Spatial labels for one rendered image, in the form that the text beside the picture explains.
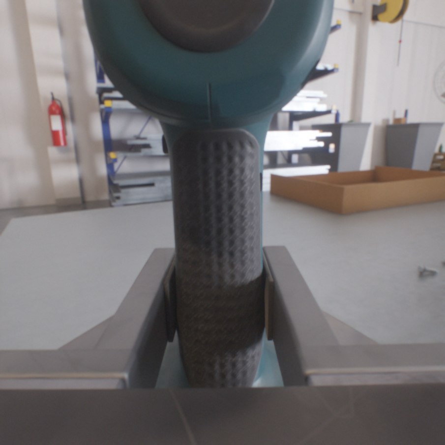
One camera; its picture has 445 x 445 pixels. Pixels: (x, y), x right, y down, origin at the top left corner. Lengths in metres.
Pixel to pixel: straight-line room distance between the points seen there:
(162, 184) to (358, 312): 3.44
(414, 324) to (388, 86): 6.85
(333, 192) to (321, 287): 0.39
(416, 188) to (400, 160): 5.86
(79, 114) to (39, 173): 0.92
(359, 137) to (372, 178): 4.24
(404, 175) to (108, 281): 0.95
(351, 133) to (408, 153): 1.60
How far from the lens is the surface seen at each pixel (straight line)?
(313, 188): 0.79
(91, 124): 4.67
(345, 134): 5.23
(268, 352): 0.16
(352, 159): 5.42
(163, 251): 0.15
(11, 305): 0.41
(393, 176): 1.17
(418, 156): 6.62
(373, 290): 0.39
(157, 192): 3.68
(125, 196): 3.59
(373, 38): 6.64
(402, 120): 6.94
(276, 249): 0.15
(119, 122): 4.70
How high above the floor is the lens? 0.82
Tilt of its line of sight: 15 degrees down
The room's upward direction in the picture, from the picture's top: 1 degrees counter-clockwise
